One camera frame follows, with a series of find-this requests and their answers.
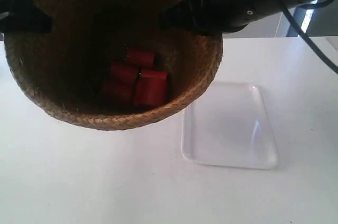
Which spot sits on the brown woven wicker basket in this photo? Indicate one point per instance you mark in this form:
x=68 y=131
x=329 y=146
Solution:
x=61 y=71

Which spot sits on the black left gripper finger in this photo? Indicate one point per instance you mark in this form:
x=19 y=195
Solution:
x=23 y=15

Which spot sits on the large red cylinder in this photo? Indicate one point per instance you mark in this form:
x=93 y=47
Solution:
x=151 y=88

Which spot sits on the white rectangular plastic tray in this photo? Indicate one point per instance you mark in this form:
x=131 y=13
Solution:
x=229 y=126

